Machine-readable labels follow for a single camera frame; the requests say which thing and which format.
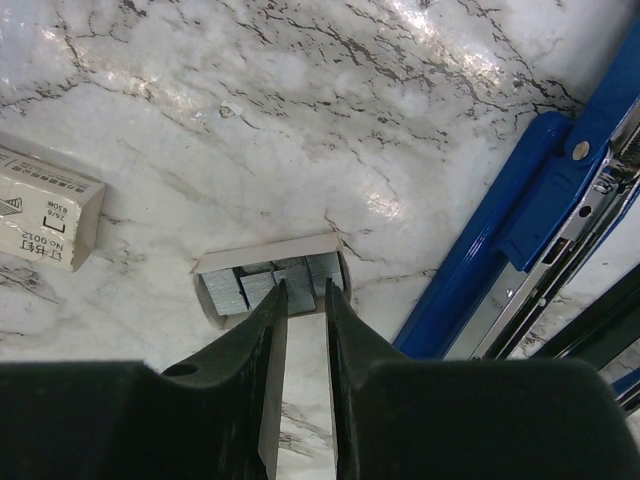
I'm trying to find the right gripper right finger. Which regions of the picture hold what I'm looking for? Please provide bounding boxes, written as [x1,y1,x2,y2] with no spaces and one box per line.
[325,284,639,479]

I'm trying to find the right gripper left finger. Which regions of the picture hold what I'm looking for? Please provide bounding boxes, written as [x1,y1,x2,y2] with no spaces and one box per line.
[1,285,288,479]

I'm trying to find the staple tray with staples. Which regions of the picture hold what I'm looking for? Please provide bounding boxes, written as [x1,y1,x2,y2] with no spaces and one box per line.
[191,232,351,329]

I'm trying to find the blue stapler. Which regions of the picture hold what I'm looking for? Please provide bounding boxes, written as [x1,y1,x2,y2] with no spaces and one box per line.
[392,0,640,406]

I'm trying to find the black stapler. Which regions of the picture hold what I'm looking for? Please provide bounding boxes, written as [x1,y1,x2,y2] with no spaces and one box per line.
[532,265,639,370]

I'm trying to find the white staple box sleeve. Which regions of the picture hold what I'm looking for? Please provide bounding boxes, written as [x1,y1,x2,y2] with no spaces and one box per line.
[1,132,106,272]

